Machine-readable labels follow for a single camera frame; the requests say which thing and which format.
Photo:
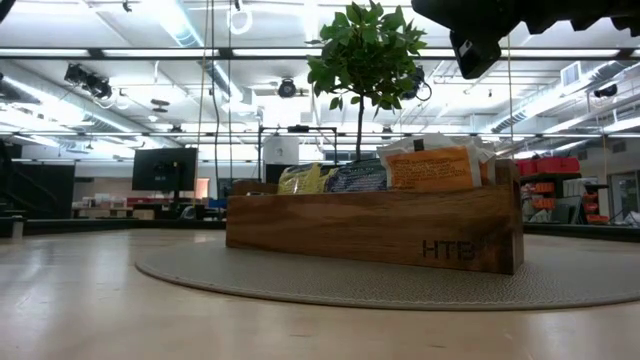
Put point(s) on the black panel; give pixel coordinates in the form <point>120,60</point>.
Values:
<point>271,172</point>

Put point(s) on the white cylinder appliance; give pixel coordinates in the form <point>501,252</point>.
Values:
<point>281,150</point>

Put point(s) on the green potted plant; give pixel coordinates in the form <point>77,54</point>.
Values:
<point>367,50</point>

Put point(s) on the black ceiling spotlight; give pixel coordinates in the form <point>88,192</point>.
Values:
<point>606,91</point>
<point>287,88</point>

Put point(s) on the black metal rig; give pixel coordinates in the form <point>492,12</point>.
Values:
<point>298,128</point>

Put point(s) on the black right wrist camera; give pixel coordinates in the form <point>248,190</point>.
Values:
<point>475,55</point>

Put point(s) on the office desk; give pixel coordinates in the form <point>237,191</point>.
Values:
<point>150,207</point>

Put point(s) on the black ceiling camera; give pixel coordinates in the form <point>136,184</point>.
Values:
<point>419,80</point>

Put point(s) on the black cabinet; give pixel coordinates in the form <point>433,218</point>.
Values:
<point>45,190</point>

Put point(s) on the dark blue tea packet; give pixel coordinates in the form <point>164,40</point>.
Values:
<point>357,180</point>

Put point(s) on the grey round placemat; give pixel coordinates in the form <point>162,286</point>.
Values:
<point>325,287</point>

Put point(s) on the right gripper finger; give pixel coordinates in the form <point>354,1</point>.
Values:
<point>435,7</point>

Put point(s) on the black table frame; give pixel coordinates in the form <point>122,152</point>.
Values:
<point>575,232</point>

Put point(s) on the black stage light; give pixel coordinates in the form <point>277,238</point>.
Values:
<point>90,82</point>

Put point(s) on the orange white tea packet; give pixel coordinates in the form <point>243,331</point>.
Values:
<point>430,170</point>
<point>488,172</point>

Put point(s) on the storage shelf rack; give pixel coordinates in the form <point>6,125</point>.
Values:
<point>575,187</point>

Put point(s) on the yellow tea packet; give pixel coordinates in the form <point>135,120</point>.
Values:
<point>327,175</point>
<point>300,180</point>

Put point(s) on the orange storage bin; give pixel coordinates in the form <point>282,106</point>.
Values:
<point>543,203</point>
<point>543,188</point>
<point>597,219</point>

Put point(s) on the wooden tea box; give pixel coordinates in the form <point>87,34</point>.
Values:
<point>350,225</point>

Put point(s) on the black computer monitor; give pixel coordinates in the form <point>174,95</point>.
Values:
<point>165,169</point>

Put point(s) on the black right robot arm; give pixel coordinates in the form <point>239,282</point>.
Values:
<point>575,12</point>

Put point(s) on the red storage bins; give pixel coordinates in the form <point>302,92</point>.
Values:
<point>555,165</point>

